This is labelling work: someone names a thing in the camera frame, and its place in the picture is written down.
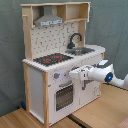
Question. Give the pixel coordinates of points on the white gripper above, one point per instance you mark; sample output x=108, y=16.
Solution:
x=80, y=73

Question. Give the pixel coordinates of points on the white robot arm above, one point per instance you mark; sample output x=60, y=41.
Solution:
x=101, y=73

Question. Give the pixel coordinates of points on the wooden toy kitchen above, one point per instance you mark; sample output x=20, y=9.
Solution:
x=40, y=84

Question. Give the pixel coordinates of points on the grey toy sink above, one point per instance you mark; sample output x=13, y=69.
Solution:
x=79, y=51

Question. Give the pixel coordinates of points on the left red stove knob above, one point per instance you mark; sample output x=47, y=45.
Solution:
x=56, y=75

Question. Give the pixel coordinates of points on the black toy faucet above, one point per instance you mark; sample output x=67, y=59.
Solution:
x=71, y=44

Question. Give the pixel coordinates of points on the toy oven door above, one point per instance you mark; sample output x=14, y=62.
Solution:
x=64, y=97

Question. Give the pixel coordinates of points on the black stovetop red burners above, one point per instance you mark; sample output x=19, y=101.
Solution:
x=52, y=59

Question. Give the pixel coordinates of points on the grey range hood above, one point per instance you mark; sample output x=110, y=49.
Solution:
x=48, y=18

